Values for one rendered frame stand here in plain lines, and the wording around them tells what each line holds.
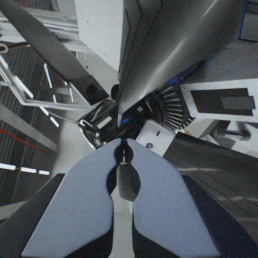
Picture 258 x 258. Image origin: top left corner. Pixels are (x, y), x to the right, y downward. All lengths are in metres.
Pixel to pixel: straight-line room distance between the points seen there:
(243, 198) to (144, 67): 0.26
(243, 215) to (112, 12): 0.56
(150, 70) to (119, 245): 7.44
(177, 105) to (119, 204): 12.11
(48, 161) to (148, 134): 12.65
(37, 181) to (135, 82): 12.92
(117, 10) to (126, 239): 7.26
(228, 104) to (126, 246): 7.35
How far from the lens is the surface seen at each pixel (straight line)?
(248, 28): 1.22
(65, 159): 12.73
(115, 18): 0.62
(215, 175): 0.35
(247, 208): 0.36
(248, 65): 0.34
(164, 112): 0.41
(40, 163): 13.10
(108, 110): 0.37
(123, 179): 0.56
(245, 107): 0.32
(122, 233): 7.46
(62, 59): 0.46
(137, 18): 0.18
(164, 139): 0.36
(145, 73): 0.17
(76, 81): 0.41
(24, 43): 0.83
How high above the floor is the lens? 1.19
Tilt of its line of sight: 4 degrees down
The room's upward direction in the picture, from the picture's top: 84 degrees counter-clockwise
